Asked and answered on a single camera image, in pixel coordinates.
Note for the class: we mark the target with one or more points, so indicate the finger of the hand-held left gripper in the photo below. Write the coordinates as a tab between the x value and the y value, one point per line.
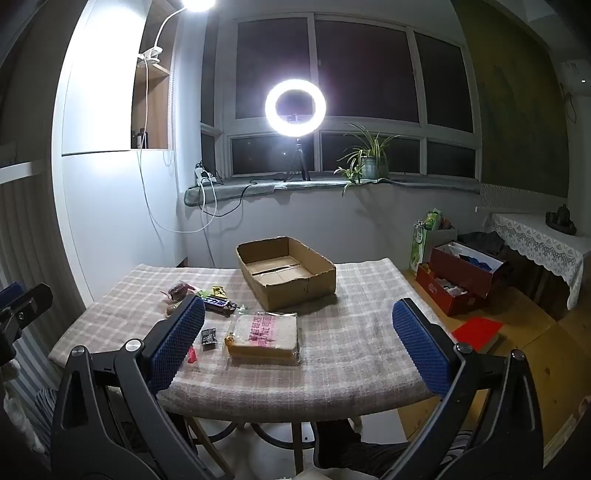
34	300
10	293

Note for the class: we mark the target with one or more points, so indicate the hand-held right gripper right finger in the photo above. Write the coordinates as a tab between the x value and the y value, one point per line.
420	350

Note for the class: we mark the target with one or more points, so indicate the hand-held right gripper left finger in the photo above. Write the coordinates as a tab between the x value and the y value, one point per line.
180	341

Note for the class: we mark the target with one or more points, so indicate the red clear snack stick packet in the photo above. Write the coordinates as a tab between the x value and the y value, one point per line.
191	356

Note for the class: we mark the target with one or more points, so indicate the small dark candy packet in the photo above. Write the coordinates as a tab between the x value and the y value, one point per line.
208	338

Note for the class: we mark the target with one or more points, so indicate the round red snack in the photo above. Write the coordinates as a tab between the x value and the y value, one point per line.
178	290

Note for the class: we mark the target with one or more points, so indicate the brown chocolate bar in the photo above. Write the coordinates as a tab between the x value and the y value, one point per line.
219	304

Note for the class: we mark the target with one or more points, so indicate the yellow candy packet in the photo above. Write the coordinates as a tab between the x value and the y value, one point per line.
218	291

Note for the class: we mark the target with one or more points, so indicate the clear bagged bread loaf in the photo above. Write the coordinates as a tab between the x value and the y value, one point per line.
263	339

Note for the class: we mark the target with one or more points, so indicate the person's left forearm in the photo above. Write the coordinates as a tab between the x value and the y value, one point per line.
11	406

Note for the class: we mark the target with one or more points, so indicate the red paper sheet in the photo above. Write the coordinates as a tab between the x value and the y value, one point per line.
478	330

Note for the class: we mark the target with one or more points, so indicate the bright red shallow box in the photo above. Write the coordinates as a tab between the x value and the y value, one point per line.
461	304

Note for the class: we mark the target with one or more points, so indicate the checked tablecloth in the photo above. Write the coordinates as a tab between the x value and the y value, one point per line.
360	332

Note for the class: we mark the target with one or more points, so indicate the person's left leg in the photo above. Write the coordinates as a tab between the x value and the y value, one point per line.
44	415

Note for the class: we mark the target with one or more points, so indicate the person's leg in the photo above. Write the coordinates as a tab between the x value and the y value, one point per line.
44	415
457	445

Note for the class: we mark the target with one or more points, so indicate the dark red cardboard box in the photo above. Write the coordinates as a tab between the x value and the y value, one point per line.
466	277

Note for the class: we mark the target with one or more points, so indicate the green gift bag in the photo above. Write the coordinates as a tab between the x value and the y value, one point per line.
420	249

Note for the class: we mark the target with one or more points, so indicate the person's right leg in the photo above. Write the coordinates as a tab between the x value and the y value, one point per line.
457	445

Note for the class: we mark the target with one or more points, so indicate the grey paper bag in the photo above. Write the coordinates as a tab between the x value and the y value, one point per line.
445	237

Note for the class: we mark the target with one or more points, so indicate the dark cloth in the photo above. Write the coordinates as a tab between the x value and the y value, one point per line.
351	445

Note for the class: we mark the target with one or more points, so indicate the black cloth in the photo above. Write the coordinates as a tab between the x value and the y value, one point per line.
485	242

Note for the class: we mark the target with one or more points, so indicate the side table with lace cloth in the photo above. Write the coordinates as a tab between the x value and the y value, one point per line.
540	244

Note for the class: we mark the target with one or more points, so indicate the white power strip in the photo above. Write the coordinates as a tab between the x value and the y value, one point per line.
205	177

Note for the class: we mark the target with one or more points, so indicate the grey sill cloth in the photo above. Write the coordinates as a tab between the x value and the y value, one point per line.
258	191

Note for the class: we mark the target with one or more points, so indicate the dark ornament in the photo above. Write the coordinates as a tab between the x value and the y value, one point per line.
561	221

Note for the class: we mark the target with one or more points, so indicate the potted spider plant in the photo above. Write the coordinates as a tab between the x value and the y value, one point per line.
369	166

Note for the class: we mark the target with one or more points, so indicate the wooden shelf niche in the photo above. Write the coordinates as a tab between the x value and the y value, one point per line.
157	106

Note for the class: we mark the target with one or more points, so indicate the white clip lamp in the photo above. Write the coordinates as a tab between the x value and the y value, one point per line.
150	54

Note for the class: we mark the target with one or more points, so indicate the wooden table frame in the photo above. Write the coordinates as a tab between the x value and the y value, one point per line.
304	443

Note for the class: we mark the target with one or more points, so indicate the olive wall hanging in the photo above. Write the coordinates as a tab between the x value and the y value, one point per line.
517	115

